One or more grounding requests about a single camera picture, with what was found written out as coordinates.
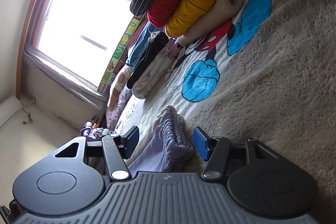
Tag lavender pants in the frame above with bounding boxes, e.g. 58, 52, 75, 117
127, 106, 194, 177

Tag purple clothes pile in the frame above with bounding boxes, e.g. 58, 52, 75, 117
79, 122, 114, 141

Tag purple floral mattress quilt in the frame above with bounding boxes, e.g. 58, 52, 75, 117
105, 86, 133, 131

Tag Mickey Mouse plush blanket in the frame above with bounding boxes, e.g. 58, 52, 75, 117
117, 0, 335, 223

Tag yellow cartoon pillow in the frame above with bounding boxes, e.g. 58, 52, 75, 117
107, 65, 133, 110

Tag colourful alphabet foam mat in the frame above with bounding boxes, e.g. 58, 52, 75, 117
97, 15, 145, 94

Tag white printed folded garment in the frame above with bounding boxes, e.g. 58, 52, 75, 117
132, 39, 182, 99

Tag blue folded blanket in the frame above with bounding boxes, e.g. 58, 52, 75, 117
126, 22, 163, 69

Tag beige folded garment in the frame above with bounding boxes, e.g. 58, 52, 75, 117
177, 0, 244, 47

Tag window with wooden frame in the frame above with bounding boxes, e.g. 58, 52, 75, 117
15, 0, 137, 109

